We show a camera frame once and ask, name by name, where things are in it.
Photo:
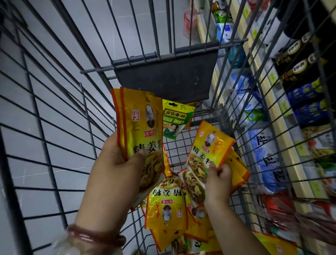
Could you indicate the rows of assorted seasoning packets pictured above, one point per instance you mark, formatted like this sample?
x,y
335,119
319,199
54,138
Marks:
x,y
299,210

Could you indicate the row of small dark bottles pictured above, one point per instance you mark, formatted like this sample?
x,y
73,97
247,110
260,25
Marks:
x,y
307,89

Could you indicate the pile of seasoning packets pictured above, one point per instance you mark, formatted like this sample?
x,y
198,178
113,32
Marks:
x,y
165,210

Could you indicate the person's right forearm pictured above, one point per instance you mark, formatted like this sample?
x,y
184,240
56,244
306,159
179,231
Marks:
x,y
236,231

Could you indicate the row of blue packets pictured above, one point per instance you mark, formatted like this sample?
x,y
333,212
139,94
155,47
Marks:
x,y
262,157

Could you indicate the person's right hand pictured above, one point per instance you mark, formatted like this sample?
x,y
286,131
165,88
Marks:
x,y
218,184

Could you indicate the black plastic cart flap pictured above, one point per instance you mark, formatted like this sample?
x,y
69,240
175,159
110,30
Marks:
x,y
168,73

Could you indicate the pale green pouch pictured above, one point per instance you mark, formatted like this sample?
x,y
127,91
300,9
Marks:
x,y
321,142

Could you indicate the wooden store shelving with goods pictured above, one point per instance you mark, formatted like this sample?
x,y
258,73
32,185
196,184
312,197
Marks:
x,y
267,105

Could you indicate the person's left hand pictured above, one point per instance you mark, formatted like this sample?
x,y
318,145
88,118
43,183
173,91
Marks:
x,y
110,189

